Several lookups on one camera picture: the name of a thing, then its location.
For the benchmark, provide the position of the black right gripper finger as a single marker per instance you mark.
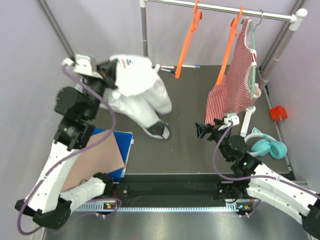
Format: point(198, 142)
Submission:
point(201, 133)
point(201, 126)

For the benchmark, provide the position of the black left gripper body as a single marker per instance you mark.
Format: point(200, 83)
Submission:
point(107, 78)

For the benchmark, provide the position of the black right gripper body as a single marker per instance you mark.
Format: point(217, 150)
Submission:
point(218, 137)

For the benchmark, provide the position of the white printed tank top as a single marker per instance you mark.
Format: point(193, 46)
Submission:
point(141, 94)

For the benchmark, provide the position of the orange hanger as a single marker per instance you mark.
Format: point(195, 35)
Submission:
point(231, 38)
point(197, 17)

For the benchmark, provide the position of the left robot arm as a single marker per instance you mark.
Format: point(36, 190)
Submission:
point(48, 204)

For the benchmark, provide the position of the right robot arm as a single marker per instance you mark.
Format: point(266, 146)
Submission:
point(256, 180)

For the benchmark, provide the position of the red striped tank top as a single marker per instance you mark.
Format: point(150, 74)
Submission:
point(233, 94)

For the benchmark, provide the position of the green hanger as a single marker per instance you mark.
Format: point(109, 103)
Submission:
point(252, 83)

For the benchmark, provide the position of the white perforated plastic basket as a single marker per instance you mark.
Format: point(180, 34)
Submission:
point(106, 95)

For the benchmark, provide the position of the teal cat ear headphones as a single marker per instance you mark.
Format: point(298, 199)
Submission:
point(266, 145)

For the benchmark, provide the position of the white marker orange cap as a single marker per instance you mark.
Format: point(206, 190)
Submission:
point(167, 67)

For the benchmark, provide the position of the white marker blue cap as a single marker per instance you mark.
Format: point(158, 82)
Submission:
point(168, 70)

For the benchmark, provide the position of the white marker blue tip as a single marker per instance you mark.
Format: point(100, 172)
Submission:
point(191, 66)

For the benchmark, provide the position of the red cube block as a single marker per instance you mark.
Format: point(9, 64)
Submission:
point(278, 113)

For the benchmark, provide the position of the brown cardboard sheet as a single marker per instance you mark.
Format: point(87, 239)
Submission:
point(82, 170)

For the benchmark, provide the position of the white metal clothes rack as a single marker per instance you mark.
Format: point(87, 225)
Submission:
point(295, 21)

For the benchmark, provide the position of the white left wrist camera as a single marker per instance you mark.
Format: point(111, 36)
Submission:
point(81, 64)

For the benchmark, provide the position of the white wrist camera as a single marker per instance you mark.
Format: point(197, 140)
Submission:
point(231, 118)
point(81, 64)

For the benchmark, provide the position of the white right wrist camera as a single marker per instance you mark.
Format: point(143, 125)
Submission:
point(231, 118)

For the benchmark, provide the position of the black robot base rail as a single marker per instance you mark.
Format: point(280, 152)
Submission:
point(175, 190)

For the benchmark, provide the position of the grey aluminium frame post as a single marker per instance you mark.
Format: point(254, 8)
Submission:
point(56, 27)

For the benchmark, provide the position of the grey slotted cable duct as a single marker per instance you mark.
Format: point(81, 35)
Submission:
point(105, 207)

